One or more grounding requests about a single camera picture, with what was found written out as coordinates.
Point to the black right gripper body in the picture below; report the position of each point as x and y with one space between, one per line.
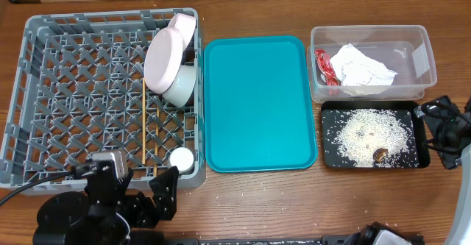
442 135

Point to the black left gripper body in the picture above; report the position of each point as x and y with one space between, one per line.
139 215

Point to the white paper cup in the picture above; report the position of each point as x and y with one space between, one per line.
183 159

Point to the brown food scrap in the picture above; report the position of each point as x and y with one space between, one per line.
380 154

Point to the grey-white round bowl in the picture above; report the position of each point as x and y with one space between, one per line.
182 87

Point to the rice pile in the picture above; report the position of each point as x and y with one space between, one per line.
369 130

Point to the white napkin waste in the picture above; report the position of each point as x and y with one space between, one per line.
360 75

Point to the large white round plate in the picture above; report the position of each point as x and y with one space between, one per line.
163 59

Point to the red snack wrapper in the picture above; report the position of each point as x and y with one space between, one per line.
325 66

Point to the pink round bowl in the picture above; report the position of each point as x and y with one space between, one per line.
186 24

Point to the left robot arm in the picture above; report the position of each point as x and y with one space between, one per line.
105 214

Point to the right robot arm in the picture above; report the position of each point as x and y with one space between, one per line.
460 231

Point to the black rectangular waste tray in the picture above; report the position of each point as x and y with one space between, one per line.
334 117

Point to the clear plastic waste bin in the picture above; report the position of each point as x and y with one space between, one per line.
403 49

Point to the teal plastic serving tray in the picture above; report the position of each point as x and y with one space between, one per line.
257 105

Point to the grey plastic dish rack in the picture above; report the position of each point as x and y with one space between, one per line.
78 90

